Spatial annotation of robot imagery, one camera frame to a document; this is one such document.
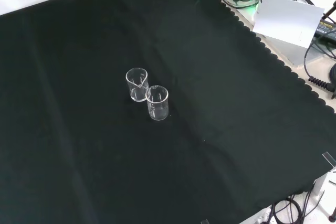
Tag pale board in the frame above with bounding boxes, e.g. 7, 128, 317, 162
252, 0, 326, 49

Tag black cable ribbed strain relief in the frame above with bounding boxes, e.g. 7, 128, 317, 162
303, 37, 336, 93

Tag clear glass beaker 200 ml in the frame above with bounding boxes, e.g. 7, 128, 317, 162
125, 67, 149, 102
145, 84, 169, 122

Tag grey metal base plate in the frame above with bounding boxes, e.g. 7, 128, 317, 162
258, 33, 319, 66

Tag white metal bracket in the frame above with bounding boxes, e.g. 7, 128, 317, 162
313, 167, 336, 217

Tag black looped floor cables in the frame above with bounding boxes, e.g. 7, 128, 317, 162
269, 189, 325, 224

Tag black bench cloth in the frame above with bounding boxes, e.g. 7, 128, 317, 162
0, 0, 336, 224

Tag white power strip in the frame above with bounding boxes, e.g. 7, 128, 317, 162
250, 207, 274, 224

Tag black power adapter yellow label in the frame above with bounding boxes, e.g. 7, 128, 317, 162
313, 16, 336, 40

